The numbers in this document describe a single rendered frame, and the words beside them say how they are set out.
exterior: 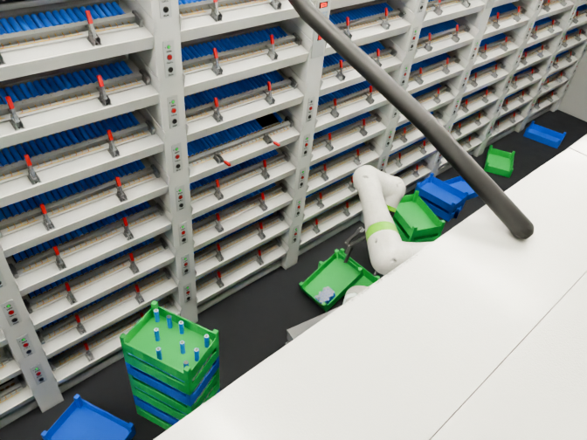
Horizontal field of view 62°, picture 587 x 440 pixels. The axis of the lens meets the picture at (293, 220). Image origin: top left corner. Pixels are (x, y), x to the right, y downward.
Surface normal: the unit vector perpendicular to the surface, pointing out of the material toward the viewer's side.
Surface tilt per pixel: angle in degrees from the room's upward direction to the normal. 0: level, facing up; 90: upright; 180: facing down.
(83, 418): 0
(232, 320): 0
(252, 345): 0
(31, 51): 18
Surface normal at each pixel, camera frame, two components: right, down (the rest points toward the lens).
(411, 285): 0.09, -0.76
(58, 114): 0.29, -0.56
